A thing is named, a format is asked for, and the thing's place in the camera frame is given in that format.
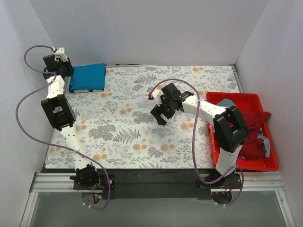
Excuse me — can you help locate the red plastic bin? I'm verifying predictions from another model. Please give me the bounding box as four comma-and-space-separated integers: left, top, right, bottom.
206, 92, 278, 171

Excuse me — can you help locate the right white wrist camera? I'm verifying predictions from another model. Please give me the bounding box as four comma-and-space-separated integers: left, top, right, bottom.
148, 90, 163, 105

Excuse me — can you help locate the folded navy printed t-shirt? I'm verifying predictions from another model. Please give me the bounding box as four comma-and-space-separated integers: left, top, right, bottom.
69, 89, 104, 93

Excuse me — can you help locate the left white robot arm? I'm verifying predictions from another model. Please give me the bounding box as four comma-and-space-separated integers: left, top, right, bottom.
41, 53, 101, 189

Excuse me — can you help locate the light blue t-shirt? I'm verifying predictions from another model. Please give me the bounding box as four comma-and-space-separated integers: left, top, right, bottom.
211, 98, 270, 158

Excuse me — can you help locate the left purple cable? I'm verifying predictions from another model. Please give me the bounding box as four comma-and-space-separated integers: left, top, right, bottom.
16, 44, 111, 210

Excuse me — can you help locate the teal blue t-shirt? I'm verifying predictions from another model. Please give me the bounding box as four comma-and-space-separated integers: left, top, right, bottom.
69, 63, 106, 90

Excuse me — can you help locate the dark red t-shirt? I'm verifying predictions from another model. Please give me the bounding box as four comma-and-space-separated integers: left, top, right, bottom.
239, 111, 271, 160

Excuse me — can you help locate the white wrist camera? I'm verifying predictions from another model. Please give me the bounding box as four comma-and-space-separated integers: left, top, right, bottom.
52, 47, 68, 62
148, 90, 163, 105

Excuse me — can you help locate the floral patterned table mat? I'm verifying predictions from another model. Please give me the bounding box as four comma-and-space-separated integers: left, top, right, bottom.
44, 65, 240, 169

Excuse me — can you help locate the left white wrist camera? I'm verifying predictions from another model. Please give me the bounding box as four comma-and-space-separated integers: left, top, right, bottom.
52, 47, 68, 62

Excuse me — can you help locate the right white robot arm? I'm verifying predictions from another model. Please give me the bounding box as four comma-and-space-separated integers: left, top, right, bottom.
148, 83, 250, 188

